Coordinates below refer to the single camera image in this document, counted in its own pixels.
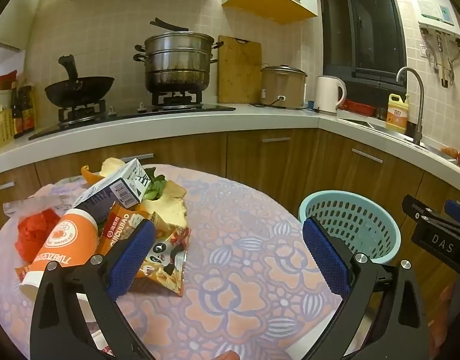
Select panda print snack packet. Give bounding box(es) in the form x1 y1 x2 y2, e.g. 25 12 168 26
134 229 189 298

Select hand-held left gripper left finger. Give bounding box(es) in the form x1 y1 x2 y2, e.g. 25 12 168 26
29 219 157 360

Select wooden kitchen base cabinets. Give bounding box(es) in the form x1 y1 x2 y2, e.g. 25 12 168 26
0 103 460 308

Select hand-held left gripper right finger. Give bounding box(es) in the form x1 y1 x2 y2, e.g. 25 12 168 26
286 217 429 360

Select small pale peel piece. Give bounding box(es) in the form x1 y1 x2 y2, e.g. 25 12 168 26
98 157 125 179

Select red tray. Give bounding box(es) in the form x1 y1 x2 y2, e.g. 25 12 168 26
340 99 377 118

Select orange snack packet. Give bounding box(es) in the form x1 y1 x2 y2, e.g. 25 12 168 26
97 200 152 256

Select yellow detergent bottle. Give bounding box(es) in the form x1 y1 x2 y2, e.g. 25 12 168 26
386 94 409 133

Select dark sauce bottle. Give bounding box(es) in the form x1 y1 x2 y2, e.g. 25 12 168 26
12 86 24 137
22 85 35 133

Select orange paper cup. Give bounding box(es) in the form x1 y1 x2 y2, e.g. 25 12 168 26
19 208 100 323

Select wooden cutting board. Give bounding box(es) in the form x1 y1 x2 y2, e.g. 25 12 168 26
218 35 262 104

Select steel faucet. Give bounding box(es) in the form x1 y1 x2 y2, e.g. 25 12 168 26
397 67 425 146

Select black utensil handle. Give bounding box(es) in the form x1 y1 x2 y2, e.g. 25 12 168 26
150 18 189 32

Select black gas stove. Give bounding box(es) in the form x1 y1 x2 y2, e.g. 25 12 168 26
28 92 236 141

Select dark and white drink carton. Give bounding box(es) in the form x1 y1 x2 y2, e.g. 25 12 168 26
72 158 152 224

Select water heater pipes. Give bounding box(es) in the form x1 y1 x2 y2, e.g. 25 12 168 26
421 30 460 89

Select steel steamer pot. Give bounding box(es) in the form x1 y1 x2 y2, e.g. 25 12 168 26
133 33 224 94

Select person's right forearm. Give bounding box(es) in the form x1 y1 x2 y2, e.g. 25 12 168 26
428 283 456 349

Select black wok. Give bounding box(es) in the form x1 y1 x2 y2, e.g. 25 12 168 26
45 55 115 107

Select white water heater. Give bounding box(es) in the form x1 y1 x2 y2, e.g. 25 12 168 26
398 0 460 40

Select steel sink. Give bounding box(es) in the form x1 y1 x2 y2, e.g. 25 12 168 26
338 118 440 151

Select yellow plastic basket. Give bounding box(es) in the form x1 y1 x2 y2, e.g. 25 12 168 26
0 109 15 151

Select beige rice cooker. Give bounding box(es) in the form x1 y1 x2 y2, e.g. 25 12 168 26
260 65 308 109

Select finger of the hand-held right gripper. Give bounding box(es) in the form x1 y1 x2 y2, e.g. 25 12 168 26
401 194 460 238
444 199 460 229

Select turquoise plastic basket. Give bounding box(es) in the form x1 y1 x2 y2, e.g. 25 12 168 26
298 190 401 264

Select white electric kettle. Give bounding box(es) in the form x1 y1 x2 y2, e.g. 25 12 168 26
314 76 347 114

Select clear plastic wrapper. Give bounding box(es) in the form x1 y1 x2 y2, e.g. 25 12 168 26
3 184 88 216

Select red plastic bag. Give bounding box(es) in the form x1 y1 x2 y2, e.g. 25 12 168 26
15 210 62 263

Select green bok choy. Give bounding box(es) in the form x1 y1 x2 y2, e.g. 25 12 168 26
142 167 167 200

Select dark window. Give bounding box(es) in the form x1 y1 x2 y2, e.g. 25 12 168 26
316 0 408 91

